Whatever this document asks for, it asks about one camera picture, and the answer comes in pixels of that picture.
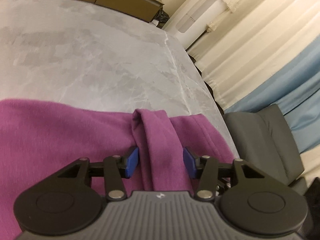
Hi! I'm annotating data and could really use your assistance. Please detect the cream pleated curtain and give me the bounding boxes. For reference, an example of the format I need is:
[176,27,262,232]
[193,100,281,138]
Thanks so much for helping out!
[186,0,320,110]

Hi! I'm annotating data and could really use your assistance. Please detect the purple fleece pants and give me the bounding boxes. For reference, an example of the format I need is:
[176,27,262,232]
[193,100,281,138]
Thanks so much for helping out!
[0,99,235,230]

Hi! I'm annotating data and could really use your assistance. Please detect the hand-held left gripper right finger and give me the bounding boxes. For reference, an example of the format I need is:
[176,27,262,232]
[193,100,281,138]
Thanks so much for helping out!
[183,147,264,201]

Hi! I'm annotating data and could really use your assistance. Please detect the white tower appliance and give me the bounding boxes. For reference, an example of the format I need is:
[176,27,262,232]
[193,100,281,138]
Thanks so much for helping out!
[164,0,230,50]

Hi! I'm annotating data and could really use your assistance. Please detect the light blue curtain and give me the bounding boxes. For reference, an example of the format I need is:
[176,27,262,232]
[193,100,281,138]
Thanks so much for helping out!
[225,35,320,155]

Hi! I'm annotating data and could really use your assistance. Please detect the grey padded chair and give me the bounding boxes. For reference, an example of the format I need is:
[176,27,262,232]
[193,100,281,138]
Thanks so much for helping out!
[222,104,308,195]

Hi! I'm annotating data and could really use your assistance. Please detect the black bin bag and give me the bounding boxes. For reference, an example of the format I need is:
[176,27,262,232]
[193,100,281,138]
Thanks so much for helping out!
[150,10,170,29]

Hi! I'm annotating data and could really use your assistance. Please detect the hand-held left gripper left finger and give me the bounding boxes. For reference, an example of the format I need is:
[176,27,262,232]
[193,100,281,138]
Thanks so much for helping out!
[57,147,139,201]

